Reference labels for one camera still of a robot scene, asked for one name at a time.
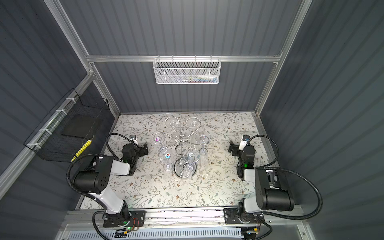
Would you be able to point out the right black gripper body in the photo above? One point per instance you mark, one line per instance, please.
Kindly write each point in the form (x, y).
(236, 148)

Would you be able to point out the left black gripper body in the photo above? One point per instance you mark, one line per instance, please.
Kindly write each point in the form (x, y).
(141, 149)

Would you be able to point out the clear champagne flute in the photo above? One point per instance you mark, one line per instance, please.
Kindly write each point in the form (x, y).
(172, 123)
(193, 123)

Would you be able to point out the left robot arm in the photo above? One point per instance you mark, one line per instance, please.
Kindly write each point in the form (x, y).
(93, 180)

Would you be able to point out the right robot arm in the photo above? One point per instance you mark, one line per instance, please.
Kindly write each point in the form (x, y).
(271, 188)

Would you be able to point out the chrome wine glass rack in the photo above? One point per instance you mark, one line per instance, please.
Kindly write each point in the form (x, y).
(184, 140)

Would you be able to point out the hanging glass pink sticker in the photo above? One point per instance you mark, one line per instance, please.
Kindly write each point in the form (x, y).
(158, 139)

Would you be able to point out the hanging glass front left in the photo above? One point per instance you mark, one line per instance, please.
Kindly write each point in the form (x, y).
(167, 155)

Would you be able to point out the hanging glass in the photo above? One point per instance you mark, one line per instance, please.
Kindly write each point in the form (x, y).
(203, 138)
(167, 155)
(189, 166)

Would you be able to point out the hanging glass right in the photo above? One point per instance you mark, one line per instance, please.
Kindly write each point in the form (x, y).
(203, 138)

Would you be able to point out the floral table mat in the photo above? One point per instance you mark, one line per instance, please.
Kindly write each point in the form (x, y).
(215, 183)

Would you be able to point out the hanging glass front centre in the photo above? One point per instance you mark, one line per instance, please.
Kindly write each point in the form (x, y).
(189, 166)

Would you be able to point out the black pad in basket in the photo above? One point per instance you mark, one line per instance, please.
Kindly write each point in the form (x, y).
(81, 126)

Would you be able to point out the items in white basket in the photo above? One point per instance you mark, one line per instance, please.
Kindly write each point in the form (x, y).
(198, 79)

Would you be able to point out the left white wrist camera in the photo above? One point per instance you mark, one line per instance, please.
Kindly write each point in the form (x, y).
(133, 139)

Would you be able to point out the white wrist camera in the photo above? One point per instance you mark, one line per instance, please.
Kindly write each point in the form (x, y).
(245, 141)
(133, 139)

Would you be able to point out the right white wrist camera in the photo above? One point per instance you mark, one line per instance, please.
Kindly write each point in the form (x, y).
(245, 141)

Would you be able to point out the black wire mesh basket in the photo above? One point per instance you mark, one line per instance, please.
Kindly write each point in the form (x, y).
(46, 140)

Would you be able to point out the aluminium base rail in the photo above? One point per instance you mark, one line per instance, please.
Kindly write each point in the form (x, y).
(159, 218)

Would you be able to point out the white wire mesh basket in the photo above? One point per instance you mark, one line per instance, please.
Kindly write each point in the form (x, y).
(166, 72)

